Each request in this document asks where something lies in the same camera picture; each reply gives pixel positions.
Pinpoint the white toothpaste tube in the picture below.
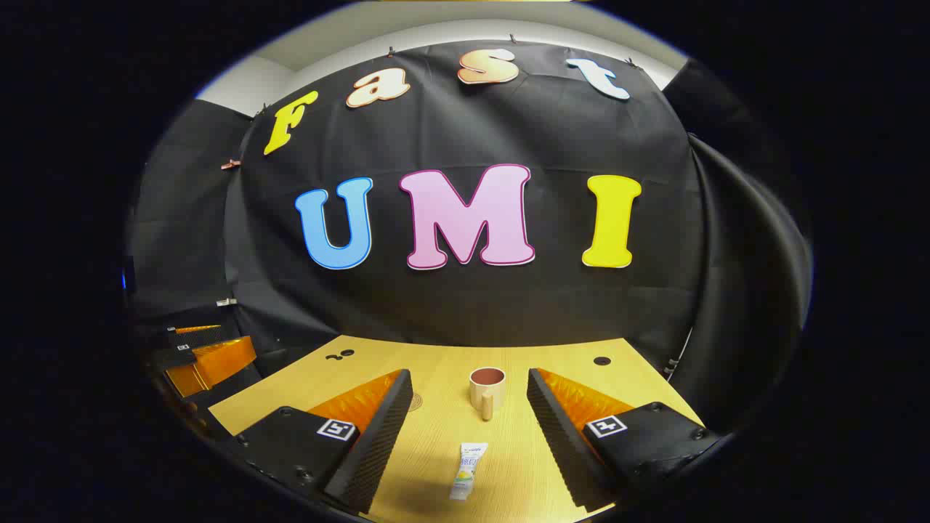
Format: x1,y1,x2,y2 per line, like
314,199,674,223
449,442,489,502

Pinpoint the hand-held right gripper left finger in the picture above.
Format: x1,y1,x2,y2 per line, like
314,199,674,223
232,369,415,515

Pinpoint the beige cup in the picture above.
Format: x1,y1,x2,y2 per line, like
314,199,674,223
469,367,507,422

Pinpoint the white strip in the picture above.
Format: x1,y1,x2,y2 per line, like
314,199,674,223
665,327,695,378

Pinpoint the wooden desktop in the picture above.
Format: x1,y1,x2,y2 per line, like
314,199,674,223
209,334,705,523

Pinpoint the black backdrop cloth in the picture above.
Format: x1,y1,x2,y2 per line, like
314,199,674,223
127,40,811,437

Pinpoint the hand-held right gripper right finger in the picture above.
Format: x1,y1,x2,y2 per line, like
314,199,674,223
526,368,721,511

